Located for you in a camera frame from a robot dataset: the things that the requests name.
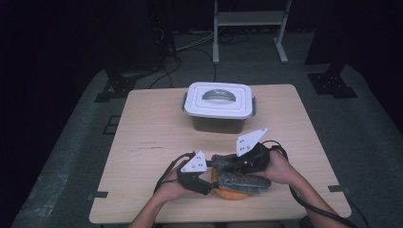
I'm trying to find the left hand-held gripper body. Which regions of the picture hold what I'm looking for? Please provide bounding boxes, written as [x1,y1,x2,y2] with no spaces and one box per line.
[176,150,213,196]

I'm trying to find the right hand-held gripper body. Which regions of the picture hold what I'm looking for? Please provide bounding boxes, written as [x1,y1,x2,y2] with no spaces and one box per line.
[236,127,271,174]

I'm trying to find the grey fluffy cloth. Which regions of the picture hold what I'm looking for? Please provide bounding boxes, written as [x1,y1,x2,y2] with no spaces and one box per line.
[210,154,273,195]

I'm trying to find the orange plush toy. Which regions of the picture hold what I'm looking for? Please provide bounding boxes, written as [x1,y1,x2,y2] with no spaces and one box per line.
[211,167,251,201]

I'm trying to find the grey transparent storage box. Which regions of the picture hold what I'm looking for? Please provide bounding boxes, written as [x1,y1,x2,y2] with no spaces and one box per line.
[181,91,259,135]

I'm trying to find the white box lid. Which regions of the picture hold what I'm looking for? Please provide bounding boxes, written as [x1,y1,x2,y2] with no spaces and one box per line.
[183,81,256,120]

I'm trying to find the person's left hand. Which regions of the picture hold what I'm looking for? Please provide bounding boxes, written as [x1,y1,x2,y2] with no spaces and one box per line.
[157,170,188,203]

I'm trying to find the person's right hand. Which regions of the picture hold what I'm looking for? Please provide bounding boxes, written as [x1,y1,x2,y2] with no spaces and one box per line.
[258,149,305,191]

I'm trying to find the black tape strip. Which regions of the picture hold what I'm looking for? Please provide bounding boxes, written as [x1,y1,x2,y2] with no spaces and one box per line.
[86,190,109,201]
[327,184,351,194]

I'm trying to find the black stand base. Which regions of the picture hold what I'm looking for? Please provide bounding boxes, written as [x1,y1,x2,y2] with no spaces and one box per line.
[307,63,359,99]
[93,67,137,104]

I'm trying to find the dark metal stand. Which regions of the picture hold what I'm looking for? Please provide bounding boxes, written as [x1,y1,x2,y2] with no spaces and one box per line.
[148,0,179,65]

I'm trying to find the white metal stand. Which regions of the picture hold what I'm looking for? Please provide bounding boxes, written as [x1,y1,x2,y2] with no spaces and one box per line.
[212,0,293,66]

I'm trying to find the left hand-held gripper cable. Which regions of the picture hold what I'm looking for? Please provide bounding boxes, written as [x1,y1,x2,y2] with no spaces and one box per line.
[153,152,194,195]

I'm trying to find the black floor cable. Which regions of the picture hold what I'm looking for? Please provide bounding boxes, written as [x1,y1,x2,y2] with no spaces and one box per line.
[148,47,218,90]

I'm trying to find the thin black hanging cable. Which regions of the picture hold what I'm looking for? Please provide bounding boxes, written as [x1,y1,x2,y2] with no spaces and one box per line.
[348,200,370,228]

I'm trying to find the white floor cables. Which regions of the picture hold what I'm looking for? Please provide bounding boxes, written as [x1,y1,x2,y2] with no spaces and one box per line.
[175,31,217,52]

